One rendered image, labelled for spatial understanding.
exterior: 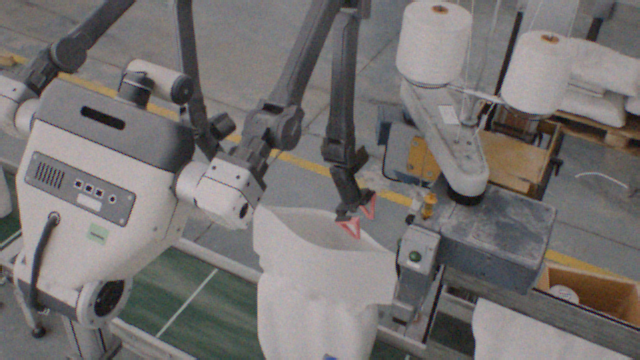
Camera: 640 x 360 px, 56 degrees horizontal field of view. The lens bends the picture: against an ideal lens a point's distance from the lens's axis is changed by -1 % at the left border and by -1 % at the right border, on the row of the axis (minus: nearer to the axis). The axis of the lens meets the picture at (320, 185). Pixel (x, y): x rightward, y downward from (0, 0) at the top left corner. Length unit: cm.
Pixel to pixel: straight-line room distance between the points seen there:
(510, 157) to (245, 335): 120
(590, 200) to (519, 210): 247
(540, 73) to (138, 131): 87
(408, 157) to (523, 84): 46
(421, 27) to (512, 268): 58
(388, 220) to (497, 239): 201
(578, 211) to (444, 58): 247
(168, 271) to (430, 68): 149
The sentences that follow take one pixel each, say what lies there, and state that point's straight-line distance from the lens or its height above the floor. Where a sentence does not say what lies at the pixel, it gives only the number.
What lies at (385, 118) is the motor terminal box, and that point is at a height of 130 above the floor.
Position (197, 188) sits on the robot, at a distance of 122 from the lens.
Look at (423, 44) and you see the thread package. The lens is 148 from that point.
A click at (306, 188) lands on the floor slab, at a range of 353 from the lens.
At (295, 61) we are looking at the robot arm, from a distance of 134.
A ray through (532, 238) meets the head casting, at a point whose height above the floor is 134.
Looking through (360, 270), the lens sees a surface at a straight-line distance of 177.
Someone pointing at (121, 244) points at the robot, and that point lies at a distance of 131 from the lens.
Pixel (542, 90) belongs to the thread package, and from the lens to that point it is 147.
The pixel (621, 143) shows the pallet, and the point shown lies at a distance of 450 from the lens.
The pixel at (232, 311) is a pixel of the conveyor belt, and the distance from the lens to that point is 242.
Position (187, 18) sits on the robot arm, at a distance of 178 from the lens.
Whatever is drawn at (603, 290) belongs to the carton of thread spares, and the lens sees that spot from 319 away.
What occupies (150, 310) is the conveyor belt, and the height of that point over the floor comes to 38.
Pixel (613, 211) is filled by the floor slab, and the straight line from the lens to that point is 396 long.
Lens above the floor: 227
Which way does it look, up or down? 40 degrees down
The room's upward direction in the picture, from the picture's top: 5 degrees clockwise
